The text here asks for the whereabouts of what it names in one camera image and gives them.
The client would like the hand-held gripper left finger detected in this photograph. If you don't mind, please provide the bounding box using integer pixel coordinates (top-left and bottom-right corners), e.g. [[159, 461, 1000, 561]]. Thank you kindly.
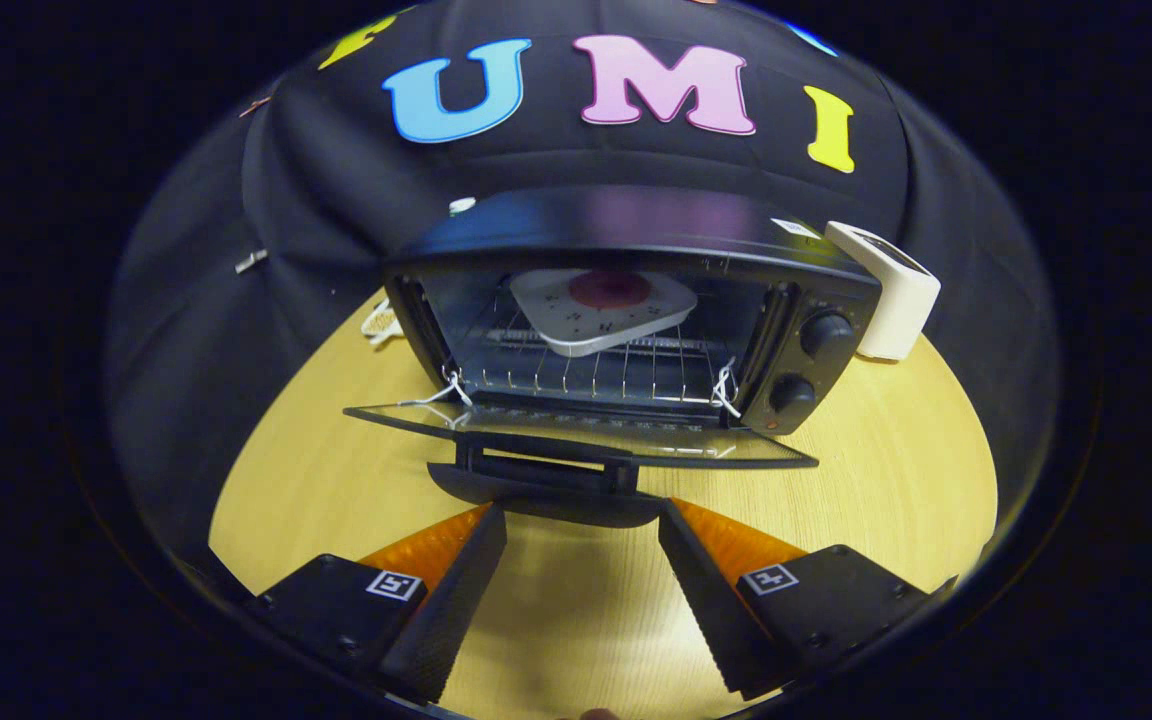
[[246, 503, 509, 704]]

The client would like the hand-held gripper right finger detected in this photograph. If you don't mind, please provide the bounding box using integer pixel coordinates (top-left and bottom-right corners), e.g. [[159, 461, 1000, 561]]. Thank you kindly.
[[658, 498, 957, 701]]

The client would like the white square plate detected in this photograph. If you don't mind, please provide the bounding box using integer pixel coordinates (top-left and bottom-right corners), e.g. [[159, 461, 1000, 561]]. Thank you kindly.
[[510, 268, 699, 358]]

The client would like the pink round food slice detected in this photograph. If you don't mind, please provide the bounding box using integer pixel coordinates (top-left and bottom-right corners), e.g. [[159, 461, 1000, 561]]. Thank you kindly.
[[568, 270, 653, 309]]

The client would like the black toaster oven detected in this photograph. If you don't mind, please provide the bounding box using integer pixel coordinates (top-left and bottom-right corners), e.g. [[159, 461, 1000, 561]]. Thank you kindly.
[[343, 185, 882, 529]]

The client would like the white pop-up toaster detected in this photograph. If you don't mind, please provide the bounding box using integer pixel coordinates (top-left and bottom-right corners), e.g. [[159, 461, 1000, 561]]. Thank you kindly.
[[824, 221, 942, 362]]

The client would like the white string tie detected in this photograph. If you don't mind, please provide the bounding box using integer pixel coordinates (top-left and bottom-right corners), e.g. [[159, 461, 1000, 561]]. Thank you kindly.
[[711, 358, 742, 419], [398, 368, 474, 409]]

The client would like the oven wire rack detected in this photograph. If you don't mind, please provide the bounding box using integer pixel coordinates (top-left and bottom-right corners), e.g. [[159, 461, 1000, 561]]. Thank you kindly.
[[456, 320, 737, 406]]

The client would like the coiled white cable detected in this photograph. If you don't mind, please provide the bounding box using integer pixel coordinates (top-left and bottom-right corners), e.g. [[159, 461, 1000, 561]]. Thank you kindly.
[[361, 297, 405, 346]]

